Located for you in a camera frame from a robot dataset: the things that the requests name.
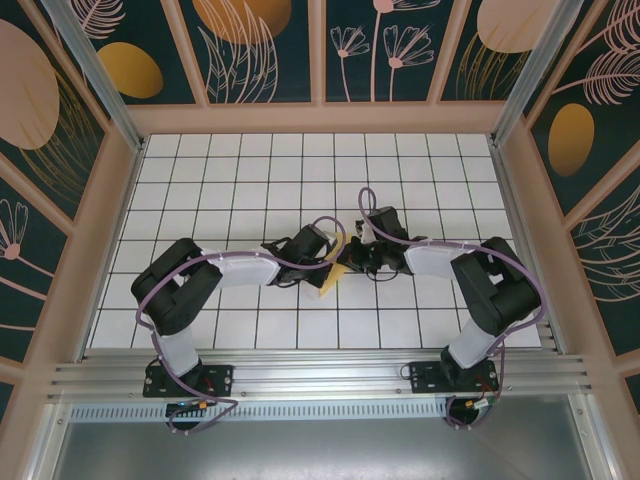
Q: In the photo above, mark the yellow cloth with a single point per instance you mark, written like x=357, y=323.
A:
x=331, y=286

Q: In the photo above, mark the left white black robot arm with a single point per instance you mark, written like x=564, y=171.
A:
x=245, y=271

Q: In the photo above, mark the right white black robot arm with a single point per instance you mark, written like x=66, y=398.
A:
x=430, y=260

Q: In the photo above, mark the grey metal sheet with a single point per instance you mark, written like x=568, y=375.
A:
x=320, y=450

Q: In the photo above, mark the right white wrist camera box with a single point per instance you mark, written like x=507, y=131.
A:
x=367, y=235

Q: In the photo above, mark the aluminium mounting rail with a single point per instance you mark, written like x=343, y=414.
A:
x=320, y=375

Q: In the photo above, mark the aluminium side rail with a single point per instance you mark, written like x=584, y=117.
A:
x=516, y=220

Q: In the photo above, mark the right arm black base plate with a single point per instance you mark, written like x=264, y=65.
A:
x=425, y=377

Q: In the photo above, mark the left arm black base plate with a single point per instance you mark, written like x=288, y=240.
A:
x=220, y=380

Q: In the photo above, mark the aluminium frame post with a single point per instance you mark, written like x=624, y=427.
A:
x=95, y=70
x=530, y=70

